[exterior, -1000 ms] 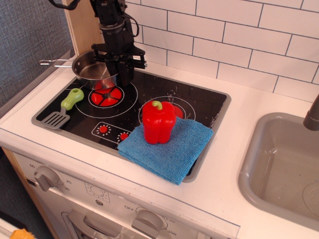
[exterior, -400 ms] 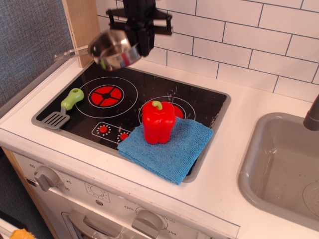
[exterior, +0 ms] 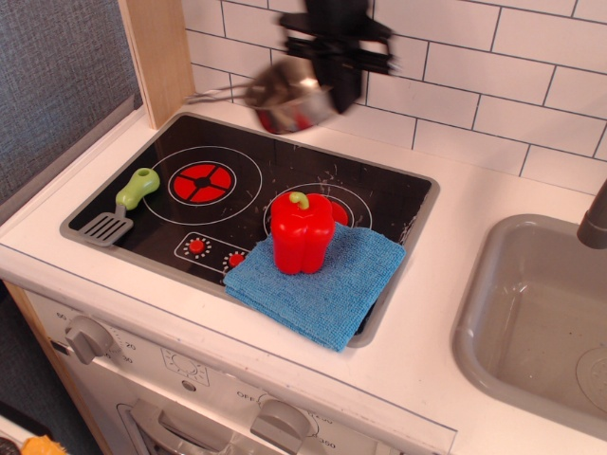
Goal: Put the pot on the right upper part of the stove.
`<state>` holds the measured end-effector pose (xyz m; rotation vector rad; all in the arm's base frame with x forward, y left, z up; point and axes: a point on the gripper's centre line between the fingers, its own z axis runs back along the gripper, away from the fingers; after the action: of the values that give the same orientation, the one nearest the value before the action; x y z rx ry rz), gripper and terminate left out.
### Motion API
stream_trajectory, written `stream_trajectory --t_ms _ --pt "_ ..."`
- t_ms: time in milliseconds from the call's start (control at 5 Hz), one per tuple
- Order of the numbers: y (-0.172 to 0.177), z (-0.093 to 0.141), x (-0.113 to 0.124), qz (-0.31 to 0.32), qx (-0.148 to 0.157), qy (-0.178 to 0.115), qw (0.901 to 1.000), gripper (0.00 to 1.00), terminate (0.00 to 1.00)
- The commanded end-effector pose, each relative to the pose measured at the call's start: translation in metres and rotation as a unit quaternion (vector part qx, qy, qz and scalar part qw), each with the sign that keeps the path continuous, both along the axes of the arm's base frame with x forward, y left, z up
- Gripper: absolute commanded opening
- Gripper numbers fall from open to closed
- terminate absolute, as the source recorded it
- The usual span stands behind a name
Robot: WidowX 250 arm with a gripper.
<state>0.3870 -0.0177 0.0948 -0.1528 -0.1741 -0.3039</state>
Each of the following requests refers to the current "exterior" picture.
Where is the right grey oven knob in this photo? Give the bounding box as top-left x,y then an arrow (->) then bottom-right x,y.
250,400 -> 311,454

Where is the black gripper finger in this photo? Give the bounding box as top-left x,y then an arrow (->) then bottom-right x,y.
331,64 -> 362,114
311,54 -> 335,87

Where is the left grey oven knob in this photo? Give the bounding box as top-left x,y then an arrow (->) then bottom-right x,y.
65,316 -> 114,365

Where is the green handled grey spatula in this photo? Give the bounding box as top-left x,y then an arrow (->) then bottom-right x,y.
79,168 -> 160,247

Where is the orange object at corner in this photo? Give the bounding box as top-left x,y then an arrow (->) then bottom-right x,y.
21,435 -> 67,455

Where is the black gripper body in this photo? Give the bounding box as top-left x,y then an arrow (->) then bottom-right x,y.
278,1 -> 395,74

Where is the grey sink basin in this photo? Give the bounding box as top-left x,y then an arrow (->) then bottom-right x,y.
453,214 -> 606,439

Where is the black toy stove top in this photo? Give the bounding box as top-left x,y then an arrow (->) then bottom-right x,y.
61,115 -> 439,346

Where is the grey oven knob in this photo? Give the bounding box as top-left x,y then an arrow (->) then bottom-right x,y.
250,400 -> 311,454
65,316 -> 114,365

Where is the wooden side post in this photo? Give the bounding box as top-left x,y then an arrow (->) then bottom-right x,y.
118,0 -> 194,130

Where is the stainless steel pot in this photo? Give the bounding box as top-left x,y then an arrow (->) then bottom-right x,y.
184,57 -> 337,135

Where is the red toy bell pepper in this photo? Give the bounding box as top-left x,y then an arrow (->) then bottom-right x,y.
270,191 -> 336,275

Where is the grey oven door handle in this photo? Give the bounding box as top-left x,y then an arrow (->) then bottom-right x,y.
128,400 -> 279,454

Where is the grey faucet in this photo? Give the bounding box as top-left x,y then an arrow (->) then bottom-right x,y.
577,181 -> 607,249

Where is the blue folded cloth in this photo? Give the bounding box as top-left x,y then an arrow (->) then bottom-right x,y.
224,224 -> 407,352

